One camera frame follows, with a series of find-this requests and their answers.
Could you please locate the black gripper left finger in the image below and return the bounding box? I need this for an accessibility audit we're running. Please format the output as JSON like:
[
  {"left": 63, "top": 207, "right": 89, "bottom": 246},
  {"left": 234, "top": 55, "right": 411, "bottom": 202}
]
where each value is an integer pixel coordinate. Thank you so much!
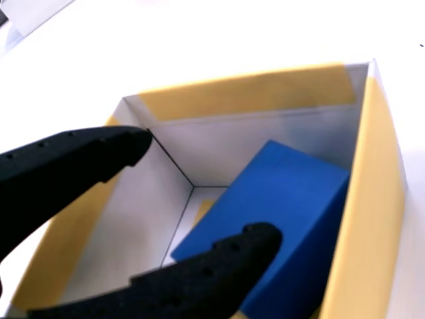
[{"left": 0, "top": 125, "right": 154, "bottom": 264}]

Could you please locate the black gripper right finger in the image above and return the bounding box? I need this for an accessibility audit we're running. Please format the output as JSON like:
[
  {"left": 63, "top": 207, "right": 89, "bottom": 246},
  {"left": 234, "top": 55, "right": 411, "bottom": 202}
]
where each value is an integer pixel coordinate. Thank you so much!
[{"left": 26, "top": 222, "right": 284, "bottom": 319}]

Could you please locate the blue rectangular block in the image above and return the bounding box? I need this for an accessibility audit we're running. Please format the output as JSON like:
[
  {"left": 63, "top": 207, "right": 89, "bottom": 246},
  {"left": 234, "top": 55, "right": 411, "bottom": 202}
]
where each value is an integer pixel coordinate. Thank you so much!
[{"left": 170, "top": 139, "right": 351, "bottom": 319}]

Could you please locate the yellow box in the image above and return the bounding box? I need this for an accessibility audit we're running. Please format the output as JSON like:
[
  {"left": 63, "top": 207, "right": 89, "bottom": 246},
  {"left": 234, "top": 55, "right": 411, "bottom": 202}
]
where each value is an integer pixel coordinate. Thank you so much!
[{"left": 9, "top": 58, "right": 410, "bottom": 319}]

